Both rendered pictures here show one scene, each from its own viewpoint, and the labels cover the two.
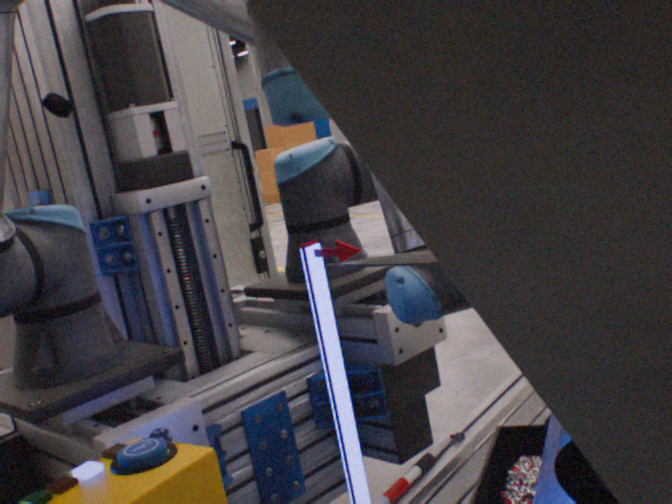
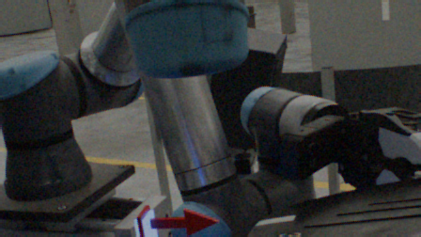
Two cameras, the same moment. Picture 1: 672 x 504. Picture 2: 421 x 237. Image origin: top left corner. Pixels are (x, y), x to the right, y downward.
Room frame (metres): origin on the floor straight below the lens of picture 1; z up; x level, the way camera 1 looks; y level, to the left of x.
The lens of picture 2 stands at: (0.39, 0.14, 1.37)
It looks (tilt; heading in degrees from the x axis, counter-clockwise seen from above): 18 degrees down; 332
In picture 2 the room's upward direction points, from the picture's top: 6 degrees counter-clockwise
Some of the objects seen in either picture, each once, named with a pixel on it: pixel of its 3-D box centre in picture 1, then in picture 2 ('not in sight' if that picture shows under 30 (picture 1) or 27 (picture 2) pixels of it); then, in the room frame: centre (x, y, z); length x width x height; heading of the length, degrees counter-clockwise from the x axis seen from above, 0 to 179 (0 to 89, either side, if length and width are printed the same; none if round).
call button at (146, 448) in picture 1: (143, 455); not in sight; (0.62, 0.18, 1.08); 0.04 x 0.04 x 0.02
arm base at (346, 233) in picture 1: (322, 244); (44, 158); (1.42, 0.02, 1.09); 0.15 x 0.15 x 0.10
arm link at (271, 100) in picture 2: not in sight; (281, 119); (1.02, -0.24, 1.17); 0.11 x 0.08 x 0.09; 179
